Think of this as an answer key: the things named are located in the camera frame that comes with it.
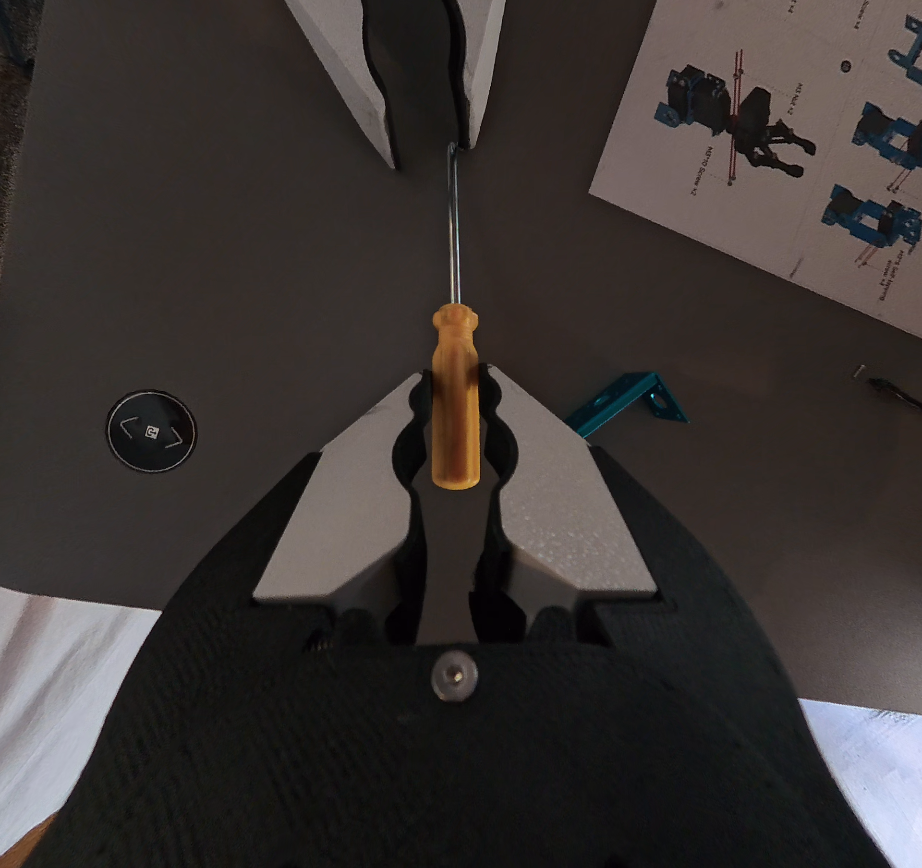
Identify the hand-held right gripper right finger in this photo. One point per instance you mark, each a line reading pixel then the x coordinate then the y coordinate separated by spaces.
pixel 576 515

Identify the thin black object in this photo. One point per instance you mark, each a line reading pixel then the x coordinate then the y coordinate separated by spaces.
pixel 897 393

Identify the printed instruction booklet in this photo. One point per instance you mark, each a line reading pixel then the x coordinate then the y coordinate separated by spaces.
pixel 792 54

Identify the small blue U bracket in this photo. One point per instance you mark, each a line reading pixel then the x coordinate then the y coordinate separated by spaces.
pixel 627 400

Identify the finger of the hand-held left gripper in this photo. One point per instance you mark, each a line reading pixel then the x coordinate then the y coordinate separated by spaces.
pixel 324 25
pixel 486 25

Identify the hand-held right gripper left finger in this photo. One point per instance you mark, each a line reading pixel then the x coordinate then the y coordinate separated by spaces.
pixel 331 522

